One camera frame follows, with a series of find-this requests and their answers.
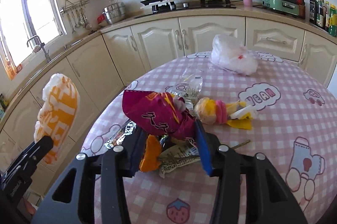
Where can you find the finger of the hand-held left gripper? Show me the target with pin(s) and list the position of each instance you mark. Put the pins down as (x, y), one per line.
(43, 147)

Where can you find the orange and white snack bag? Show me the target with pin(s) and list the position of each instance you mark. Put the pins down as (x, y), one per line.
(60, 108)

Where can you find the stacked steel pots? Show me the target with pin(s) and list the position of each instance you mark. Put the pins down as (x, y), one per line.
(114, 13)

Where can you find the dark glass bottle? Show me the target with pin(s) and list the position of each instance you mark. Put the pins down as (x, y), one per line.
(313, 9)
(320, 13)

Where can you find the steel kitchen faucet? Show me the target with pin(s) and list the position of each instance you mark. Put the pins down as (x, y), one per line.
(44, 51)

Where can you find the wall utensil rack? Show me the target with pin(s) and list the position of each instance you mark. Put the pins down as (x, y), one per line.
(79, 19)

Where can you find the magenta snack wrapper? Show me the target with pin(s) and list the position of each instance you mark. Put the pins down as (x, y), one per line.
(152, 110)

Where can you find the cream kitchen base cabinets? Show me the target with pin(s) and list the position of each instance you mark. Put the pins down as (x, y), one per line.
(158, 39)

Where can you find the yellow and pink wrapper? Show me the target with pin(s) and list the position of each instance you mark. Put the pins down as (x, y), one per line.
(208, 110)

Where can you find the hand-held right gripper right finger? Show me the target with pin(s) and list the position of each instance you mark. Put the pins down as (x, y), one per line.
(204, 151)

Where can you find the black gas stove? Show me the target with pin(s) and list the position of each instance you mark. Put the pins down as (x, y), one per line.
(189, 4)

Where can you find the white green snack wrapper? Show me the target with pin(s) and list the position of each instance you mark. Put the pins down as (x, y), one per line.
(241, 144)

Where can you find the kitchen window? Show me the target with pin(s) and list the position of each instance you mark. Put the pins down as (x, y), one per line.
(34, 3)

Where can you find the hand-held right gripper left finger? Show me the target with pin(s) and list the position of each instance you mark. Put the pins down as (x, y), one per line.
(137, 151)

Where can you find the pink checkered tablecloth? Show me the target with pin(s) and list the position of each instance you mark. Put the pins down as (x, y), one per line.
(263, 134)

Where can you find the orange box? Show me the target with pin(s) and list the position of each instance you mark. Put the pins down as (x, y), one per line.
(10, 70)

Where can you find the green electric cooker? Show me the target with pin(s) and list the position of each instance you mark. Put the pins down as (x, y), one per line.
(279, 0)

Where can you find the white plastic bag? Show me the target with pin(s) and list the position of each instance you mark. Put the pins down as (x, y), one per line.
(231, 58)

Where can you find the green bottle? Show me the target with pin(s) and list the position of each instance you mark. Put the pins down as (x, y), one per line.
(333, 20)

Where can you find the silver foil wrapper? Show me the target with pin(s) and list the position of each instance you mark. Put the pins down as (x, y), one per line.
(118, 137)

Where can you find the orange wrapper piece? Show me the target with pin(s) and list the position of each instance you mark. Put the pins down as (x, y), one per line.
(151, 153)

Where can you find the clear plastic wrapper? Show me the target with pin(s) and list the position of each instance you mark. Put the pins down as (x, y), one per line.
(192, 84)

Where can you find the small red container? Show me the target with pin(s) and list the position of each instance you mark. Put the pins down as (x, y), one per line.
(100, 19)

